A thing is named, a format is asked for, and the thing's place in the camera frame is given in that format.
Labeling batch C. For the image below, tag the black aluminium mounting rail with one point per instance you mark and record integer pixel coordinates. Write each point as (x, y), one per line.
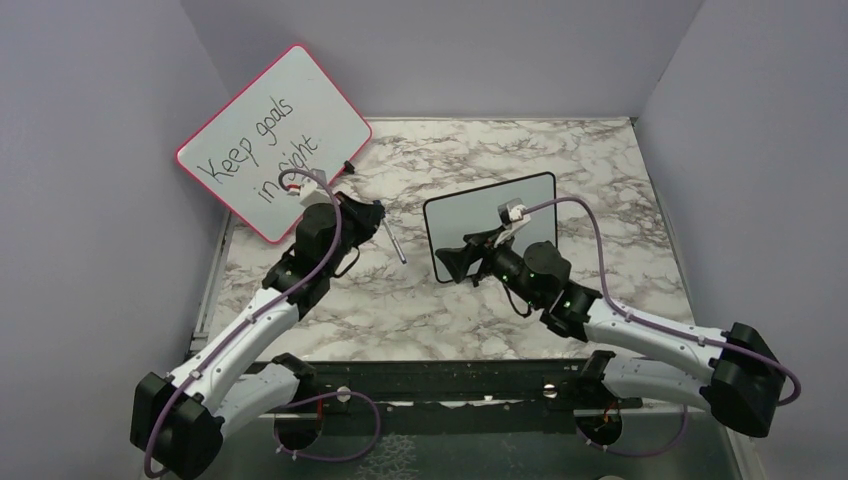
(476, 396)

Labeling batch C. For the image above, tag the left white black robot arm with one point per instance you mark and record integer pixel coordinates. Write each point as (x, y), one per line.
(232, 358)

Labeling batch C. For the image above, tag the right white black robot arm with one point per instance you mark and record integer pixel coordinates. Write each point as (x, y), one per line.
(732, 374)

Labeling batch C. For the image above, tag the pink framed whiteboard with writing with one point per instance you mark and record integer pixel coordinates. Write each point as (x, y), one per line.
(291, 117)

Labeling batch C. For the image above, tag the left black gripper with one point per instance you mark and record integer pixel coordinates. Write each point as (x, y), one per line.
(367, 216)

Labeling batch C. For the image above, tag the black framed whiteboard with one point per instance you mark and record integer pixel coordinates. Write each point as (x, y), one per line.
(449, 217)

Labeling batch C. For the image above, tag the white marker pen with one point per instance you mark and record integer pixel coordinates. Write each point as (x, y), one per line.
(395, 242)

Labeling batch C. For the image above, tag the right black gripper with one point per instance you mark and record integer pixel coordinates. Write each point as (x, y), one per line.
(459, 260)

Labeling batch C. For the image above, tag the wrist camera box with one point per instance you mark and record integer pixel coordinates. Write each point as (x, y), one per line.
(513, 218)
(312, 189)

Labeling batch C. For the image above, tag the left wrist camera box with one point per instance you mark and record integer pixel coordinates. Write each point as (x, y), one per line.
(312, 189)

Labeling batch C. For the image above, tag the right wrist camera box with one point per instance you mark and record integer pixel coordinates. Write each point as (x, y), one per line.
(513, 218)

